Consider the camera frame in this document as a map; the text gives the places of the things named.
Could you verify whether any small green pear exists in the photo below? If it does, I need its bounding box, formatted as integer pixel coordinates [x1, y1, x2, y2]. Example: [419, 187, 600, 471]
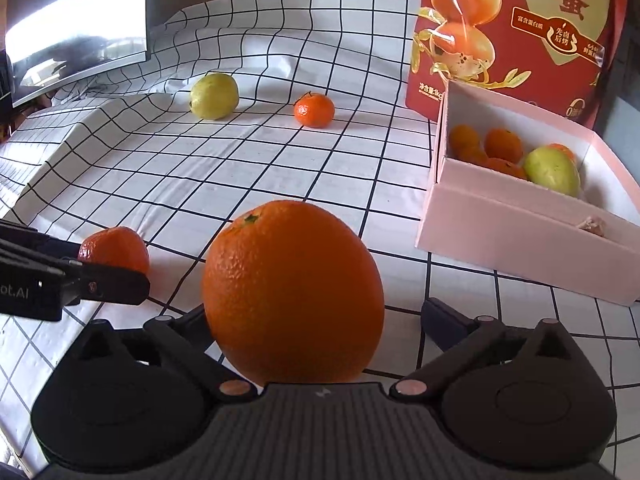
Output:
[190, 73, 240, 120]

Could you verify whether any small yellow-orange kumquat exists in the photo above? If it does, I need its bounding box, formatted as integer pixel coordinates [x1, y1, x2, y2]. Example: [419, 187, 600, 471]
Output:
[548, 143, 577, 165]

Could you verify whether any large green pear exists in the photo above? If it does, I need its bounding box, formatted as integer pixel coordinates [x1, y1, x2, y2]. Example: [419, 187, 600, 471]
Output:
[523, 146, 582, 197]

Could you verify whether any tangerine with green stem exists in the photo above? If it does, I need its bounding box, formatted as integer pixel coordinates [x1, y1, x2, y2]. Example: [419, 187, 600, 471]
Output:
[484, 128, 524, 164]

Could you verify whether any white black grid tablecloth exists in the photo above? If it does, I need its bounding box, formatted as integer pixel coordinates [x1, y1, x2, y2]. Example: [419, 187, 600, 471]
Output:
[1, 0, 639, 479]

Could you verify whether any pink cardboard box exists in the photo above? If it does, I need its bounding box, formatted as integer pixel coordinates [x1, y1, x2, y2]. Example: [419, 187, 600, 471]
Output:
[416, 81, 639, 306]

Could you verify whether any dark monitor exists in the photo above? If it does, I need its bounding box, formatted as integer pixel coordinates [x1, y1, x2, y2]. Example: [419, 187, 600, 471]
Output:
[4, 0, 148, 106]

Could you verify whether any large orange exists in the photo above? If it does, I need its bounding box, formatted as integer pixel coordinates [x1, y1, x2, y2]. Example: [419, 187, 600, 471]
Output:
[202, 200, 385, 386]

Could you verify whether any red snack bag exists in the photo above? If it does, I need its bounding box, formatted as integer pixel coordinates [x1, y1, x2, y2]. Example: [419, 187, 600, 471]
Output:
[406, 0, 628, 127]

